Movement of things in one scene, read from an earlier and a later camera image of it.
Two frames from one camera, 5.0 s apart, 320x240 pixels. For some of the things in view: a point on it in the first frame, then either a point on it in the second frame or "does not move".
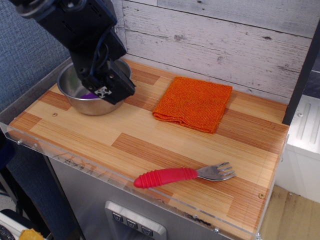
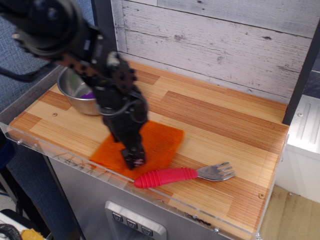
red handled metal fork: [216, 172] does not move
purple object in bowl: [90, 95] does not move
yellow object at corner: [30, 234] does not move
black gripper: [103, 75] -> [124, 111]
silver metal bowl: [70, 83] does not move
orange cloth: [199, 103] -> [162, 144]
